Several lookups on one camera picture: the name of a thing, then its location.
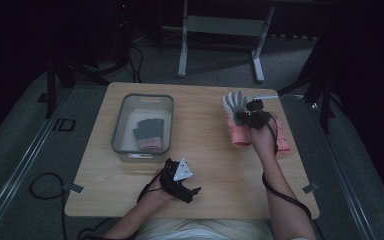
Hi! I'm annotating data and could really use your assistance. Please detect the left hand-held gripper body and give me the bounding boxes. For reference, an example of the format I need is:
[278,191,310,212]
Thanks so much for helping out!
[158,157,195,205]

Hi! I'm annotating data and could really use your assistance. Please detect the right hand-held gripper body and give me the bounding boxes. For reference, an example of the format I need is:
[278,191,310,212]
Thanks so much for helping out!
[242,93,279,131]

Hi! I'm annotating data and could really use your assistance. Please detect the pink glove with grey palm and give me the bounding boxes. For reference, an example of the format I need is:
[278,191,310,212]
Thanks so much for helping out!
[221,90,253,148]

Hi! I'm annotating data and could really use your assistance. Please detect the pink glove with cartoon print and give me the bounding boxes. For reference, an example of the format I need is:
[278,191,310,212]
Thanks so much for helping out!
[273,114,292,155]

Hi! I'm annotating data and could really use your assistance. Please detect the grey glove with pink cuff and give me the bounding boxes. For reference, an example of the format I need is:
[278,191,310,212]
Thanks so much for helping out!
[132,128,163,152]
[136,118,165,151]

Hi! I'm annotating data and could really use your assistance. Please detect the grey plastic bin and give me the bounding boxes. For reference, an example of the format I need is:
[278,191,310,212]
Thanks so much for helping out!
[111,93,175,164]

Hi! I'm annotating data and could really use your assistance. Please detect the person's right hand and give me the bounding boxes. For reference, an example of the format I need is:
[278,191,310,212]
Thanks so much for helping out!
[249,116,280,160]

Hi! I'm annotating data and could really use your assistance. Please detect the person's left hand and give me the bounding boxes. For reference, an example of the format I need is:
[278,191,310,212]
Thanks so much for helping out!
[144,186,177,210]

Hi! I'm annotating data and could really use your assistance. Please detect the person's light clothing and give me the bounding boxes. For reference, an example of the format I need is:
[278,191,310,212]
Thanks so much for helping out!
[136,218,276,240]

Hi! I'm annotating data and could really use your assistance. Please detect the black metal stand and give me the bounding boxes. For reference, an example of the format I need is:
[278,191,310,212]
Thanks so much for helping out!
[37,49,132,120]
[277,49,337,135]

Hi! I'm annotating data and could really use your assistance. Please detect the grey table edge clip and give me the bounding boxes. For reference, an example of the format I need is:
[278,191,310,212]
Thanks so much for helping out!
[61,183,85,195]
[301,182,320,195]

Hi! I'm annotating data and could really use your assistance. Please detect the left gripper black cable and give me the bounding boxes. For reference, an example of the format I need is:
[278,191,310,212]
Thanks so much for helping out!
[136,166,168,205]

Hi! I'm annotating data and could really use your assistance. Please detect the white metal desk frame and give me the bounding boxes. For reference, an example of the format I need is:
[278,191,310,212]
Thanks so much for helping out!
[177,0,277,84]

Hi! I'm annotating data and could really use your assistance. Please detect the black background cables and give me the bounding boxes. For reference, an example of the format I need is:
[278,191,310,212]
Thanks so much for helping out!
[126,39,145,84]

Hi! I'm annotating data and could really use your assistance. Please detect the black floor bracket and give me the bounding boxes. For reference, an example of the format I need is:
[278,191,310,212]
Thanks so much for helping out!
[51,118,77,132]

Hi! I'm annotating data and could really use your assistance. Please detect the black cable on floor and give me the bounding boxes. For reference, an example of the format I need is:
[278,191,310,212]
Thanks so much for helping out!
[29,172,69,240]

